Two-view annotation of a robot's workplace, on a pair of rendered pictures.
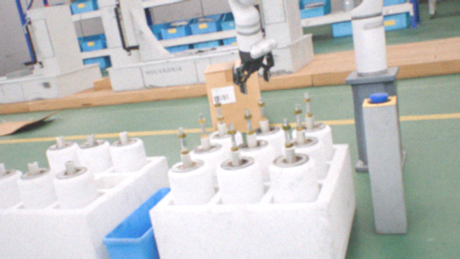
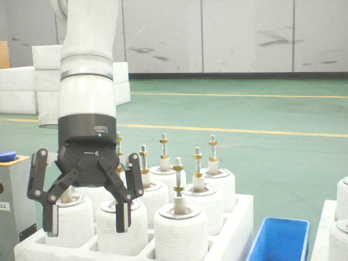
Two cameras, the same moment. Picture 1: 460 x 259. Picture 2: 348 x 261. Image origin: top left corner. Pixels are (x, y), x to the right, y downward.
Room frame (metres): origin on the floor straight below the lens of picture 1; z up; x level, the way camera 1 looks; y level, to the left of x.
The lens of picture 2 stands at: (2.03, -0.01, 0.56)
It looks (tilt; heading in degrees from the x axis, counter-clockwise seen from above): 12 degrees down; 179
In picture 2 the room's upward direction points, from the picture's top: 2 degrees counter-clockwise
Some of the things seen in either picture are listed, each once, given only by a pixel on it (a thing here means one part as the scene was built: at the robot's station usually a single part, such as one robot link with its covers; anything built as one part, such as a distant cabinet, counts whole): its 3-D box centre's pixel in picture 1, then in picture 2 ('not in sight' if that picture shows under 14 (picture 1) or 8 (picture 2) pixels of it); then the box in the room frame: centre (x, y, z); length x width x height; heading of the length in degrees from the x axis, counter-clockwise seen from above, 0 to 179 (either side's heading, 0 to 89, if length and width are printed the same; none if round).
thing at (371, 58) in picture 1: (369, 45); not in sight; (1.51, -0.47, 0.39); 0.09 x 0.09 x 0.17; 64
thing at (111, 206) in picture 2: (265, 131); (120, 205); (1.23, -0.09, 0.25); 0.08 x 0.08 x 0.01
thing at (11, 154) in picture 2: (378, 99); (6, 157); (1.08, -0.34, 0.32); 0.04 x 0.04 x 0.02
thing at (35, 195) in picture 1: (44, 207); not in sight; (1.21, 0.51, 0.16); 0.10 x 0.10 x 0.18
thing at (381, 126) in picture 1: (385, 166); (14, 228); (1.08, -0.34, 0.16); 0.07 x 0.07 x 0.31; 68
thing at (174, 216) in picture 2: (223, 134); (179, 211); (1.27, 0.02, 0.25); 0.08 x 0.08 x 0.01
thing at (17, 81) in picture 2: not in sight; (32, 78); (-1.87, -1.10, 0.27); 0.39 x 0.39 x 0.18; 66
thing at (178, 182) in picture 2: (219, 112); (178, 178); (1.27, 0.02, 0.31); 0.01 x 0.01 x 0.08; 70
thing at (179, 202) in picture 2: (222, 129); (179, 204); (1.27, 0.02, 0.26); 0.02 x 0.02 x 0.03
